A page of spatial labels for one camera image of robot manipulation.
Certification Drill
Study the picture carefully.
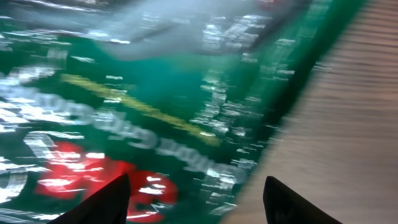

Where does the green 3M gloves pack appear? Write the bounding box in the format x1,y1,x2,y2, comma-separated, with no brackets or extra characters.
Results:
1,0,364,223

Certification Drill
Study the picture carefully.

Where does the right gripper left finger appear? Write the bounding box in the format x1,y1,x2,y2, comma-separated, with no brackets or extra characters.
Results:
48,174,131,224

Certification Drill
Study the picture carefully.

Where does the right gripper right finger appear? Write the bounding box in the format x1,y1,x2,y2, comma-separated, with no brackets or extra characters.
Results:
263,176,342,224

